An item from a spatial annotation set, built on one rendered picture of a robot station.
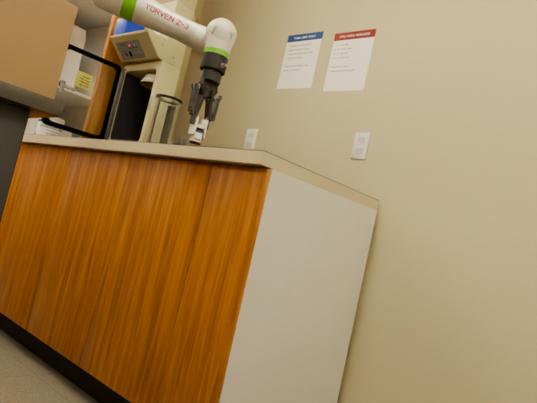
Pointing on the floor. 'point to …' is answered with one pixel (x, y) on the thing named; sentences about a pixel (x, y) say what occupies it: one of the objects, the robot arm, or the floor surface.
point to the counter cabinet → (180, 277)
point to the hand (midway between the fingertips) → (198, 127)
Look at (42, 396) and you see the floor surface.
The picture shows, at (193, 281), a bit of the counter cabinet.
